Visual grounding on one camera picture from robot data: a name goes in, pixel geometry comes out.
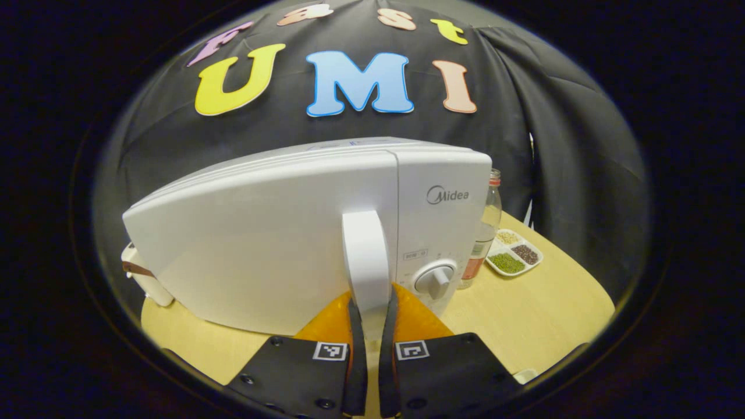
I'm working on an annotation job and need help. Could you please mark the white toaster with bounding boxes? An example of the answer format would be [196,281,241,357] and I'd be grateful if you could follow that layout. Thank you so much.
[121,243,175,308]

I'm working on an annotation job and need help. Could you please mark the clear plastic bottle red label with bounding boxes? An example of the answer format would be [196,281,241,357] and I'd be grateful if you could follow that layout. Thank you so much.
[459,169,503,290]

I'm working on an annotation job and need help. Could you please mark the white divided dish of beans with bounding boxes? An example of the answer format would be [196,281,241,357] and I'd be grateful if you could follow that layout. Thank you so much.
[485,228,544,278]

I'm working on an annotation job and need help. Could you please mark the white microwave oven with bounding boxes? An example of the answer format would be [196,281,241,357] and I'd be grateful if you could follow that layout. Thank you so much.
[122,137,494,337]

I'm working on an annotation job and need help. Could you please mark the black backdrop cloth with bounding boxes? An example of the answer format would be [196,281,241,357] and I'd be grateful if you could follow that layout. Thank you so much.
[96,0,650,326]

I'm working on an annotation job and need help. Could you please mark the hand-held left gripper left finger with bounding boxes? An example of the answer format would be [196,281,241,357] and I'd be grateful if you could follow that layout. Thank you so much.
[224,291,369,419]

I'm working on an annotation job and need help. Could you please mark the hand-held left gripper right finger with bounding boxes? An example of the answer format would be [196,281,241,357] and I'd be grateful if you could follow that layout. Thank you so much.
[378,283,522,419]

